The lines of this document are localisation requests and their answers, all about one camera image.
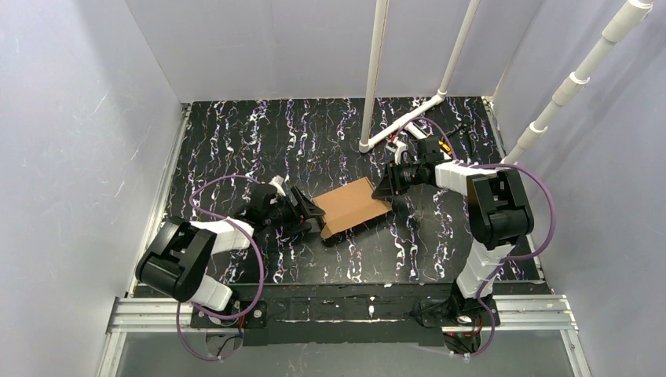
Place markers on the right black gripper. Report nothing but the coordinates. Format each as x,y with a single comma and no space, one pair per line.
397,177

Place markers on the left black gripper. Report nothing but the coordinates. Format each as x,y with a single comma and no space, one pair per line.
297,209

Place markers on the brown cardboard box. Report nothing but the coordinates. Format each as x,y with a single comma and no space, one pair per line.
348,206

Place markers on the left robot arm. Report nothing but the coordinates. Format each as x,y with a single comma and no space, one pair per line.
175,262

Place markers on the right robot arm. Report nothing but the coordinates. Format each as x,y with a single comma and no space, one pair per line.
499,215

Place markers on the yellow black small tool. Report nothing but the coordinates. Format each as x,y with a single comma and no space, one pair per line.
445,148

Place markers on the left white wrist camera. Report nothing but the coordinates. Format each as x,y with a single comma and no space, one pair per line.
278,183

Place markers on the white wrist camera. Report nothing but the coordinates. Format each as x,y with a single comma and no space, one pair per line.
278,183
398,150

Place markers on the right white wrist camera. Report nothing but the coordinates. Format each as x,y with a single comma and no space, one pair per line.
398,150

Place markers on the aluminium rail frame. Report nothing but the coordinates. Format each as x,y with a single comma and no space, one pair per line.
332,307

